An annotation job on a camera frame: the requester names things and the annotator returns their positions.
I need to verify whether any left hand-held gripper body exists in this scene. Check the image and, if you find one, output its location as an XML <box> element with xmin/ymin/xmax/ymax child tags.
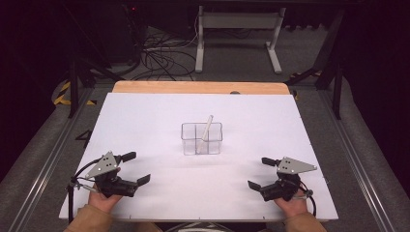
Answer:
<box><xmin>84</xmin><ymin>151</ymin><xmax>140</xmax><ymax>198</ymax></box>

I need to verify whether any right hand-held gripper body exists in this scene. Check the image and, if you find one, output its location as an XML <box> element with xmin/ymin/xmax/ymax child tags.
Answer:
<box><xmin>258</xmin><ymin>156</ymin><xmax>318</xmax><ymax>203</ymax></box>

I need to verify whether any clear plastic organizer box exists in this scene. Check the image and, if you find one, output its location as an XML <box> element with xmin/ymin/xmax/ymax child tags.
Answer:
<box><xmin>180</xmin><ymin>121</ymin><xmax>224</xmax><ymax>157</ymax></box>

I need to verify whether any white pen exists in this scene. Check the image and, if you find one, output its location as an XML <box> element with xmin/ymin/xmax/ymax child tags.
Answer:
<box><xmin>195</xmin><ymin>114</ymin><xmax>215</xmax><ymax>155</ymax></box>

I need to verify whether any person's left hand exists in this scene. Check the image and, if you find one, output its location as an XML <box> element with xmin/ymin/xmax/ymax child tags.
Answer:
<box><xmin>88</xmin><ymin>166</ymin><xmax>124</xmax><ymax>215</ymax></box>

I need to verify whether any person's right hand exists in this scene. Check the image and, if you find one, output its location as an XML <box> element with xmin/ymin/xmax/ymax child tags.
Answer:
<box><xmin>273</xmin><ymin>188</ymin><xmax>309</xmax><ymax>219</ymax></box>

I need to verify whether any metal chair base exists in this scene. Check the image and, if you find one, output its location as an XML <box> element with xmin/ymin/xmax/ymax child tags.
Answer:
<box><xmin>162</xmin><ymin>221</ymin><xmax>240</xmax><ymax>232</ymax></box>

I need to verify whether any white board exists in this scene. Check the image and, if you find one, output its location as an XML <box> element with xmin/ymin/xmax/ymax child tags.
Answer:
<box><xmin>58</xmin><ymin>92</ymin><xmax>339</xmax><ymax>222</ymax></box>

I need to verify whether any yellow black hazard tape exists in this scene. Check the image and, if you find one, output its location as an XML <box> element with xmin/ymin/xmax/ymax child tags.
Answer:
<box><xmin>52</xmin><ymin>80</ymin><xmax>98</xmax><ymax>106</ymax></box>

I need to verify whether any black metal stand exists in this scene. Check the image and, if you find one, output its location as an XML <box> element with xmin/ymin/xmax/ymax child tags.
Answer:
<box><xmin>284</xmin><ymin>8</ymin><xmax>347</xmax><ymax>121</ymax></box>
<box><xmin>61</xmin><ymin>3</ymin><xmax>129</xmax><ymax>120</ymax></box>

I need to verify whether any wooden table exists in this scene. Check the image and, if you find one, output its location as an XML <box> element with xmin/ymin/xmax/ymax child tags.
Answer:
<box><xmin>111</xmin><ymin>80</ymin><xmax>291</xmax><ymax>96</ymax></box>

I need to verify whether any white metal stand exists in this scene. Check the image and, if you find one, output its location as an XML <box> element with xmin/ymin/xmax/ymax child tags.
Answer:
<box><xmin>194</xmin><ymin>5</ymin><xmax>287</xmax><ymax>75</ymax></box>

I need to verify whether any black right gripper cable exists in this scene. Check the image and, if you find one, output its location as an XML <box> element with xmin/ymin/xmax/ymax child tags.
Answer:
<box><xmin>298</xmin><ymin>179</ymin><xmax>318</xmax><ymax>218</ymax></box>

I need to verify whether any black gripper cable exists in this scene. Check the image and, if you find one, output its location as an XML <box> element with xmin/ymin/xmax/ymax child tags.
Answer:
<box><xmin>298</xmin><ymin>179</ymin><xmax>318</xmax><ymax>218</ymax></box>
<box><xmin>67</xmin><ymin>157</ymin><xmax>104</xmax><ymax>224</ymax></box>

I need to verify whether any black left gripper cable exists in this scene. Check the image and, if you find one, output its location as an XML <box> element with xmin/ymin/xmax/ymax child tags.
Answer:
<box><xmin>67</xmin><ymin>157</ymin><xmax>104</xmax><ymax>224</ymax></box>

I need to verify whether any aluminium rail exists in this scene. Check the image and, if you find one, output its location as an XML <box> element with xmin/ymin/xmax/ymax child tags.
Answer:
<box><xmin>317</xmin><ymin>90</ymin><xmax>398</xmax><ymax>232</ymax></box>
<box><xmin>6</xmin><ymin>86</ymin><xmax>95</xmax><ymax>232</ymax></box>

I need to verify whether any bundle of black floor cables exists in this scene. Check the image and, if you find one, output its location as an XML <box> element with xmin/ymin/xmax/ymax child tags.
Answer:
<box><xmin>127</xmin><ymin>6</ymin><xmax>199</xmax><ymax>82</ymax></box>

